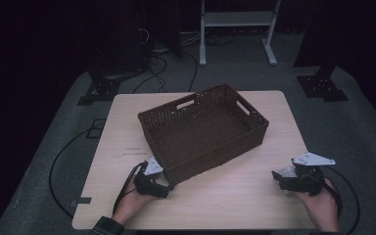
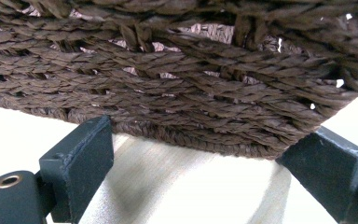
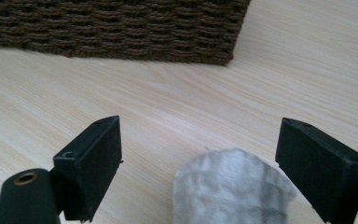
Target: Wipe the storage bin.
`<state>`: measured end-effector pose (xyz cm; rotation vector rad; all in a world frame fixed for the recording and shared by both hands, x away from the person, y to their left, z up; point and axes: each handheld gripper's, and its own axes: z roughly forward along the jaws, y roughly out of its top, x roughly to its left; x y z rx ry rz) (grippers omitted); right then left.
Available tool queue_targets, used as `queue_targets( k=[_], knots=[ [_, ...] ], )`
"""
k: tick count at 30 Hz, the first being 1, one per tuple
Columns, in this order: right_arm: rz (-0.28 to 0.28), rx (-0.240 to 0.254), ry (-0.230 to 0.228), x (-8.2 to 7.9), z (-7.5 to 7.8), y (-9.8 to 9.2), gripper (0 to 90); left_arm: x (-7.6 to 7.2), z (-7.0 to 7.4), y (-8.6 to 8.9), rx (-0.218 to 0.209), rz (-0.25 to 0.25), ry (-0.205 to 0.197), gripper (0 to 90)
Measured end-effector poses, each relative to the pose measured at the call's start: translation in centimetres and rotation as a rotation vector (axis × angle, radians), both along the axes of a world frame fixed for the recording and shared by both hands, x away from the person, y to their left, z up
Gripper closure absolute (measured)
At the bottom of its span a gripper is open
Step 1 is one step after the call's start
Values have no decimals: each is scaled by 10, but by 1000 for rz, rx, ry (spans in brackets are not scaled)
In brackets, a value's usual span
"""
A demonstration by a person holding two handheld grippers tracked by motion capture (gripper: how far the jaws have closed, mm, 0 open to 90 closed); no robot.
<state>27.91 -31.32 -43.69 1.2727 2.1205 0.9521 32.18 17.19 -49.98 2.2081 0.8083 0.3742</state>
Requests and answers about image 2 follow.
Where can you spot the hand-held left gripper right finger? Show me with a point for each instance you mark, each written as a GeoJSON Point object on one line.
{"type": "Point", "coordinates": [332, 174]}

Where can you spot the brown woven basket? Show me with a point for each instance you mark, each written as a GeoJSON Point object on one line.
{"type": "Point", "coordinates": [180, 77]}

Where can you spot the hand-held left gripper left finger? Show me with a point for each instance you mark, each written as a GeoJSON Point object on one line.
{"type": "Point", "coordinates": [77, 168]}

